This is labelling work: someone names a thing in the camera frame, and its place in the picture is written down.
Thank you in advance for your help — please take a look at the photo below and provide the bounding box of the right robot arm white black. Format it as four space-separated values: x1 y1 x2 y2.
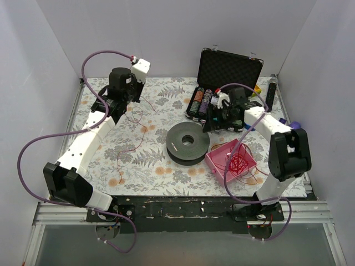
202 83 312 220

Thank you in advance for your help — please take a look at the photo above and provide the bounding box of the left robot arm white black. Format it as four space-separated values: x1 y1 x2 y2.
43 63 150 222

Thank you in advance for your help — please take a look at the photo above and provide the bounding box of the yellow green toy block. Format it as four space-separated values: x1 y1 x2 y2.
252 85 262 97

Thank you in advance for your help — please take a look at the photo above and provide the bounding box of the pink open box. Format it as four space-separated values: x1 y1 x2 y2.
205 139 257 185

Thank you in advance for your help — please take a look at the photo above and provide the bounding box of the black filament spool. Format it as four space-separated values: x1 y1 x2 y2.
166 122 210 166

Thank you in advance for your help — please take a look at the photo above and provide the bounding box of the black poker chip case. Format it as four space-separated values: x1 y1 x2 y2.
185 48 264 125

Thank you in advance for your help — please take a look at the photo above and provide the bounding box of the black remote control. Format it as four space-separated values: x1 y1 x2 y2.
265 76 278 112

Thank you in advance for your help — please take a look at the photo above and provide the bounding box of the colourful toy block stack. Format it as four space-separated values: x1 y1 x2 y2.
279 118 287 125

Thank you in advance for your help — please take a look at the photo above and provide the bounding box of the purple cylindrical toy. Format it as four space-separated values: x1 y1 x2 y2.
289 121 301 130

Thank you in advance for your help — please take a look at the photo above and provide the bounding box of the floral table mat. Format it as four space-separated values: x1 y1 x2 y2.
53 76 308 198

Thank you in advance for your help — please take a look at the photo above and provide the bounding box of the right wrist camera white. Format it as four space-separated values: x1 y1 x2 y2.
216 89 230 109

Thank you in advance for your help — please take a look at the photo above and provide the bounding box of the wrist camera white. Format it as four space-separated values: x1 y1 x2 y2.
216 89 230 109
130 57 151 84

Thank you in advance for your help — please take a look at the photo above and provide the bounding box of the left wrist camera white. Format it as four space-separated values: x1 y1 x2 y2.
130 57 151 84

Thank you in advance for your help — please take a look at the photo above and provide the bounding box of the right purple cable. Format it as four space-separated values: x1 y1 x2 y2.
219 83 292 242

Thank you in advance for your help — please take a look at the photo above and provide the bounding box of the purple cable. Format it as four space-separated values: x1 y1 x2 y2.
17 50 139 254
219 83 292 242

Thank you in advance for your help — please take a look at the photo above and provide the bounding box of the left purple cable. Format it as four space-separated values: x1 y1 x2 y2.
17 50 139 254

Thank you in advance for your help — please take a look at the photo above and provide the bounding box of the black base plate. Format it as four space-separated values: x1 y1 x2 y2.
85 195 285 233

